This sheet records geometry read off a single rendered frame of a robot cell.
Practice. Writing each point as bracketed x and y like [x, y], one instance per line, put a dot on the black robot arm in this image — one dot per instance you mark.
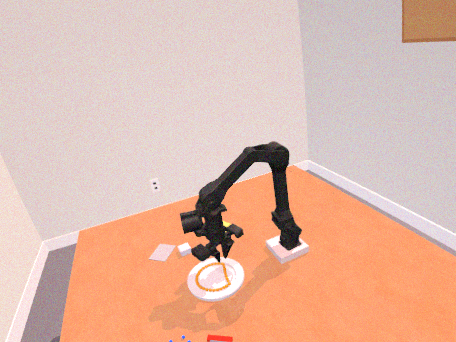
[209, 207]

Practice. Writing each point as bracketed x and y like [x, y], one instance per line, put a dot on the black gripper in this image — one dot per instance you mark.
[216, 237]

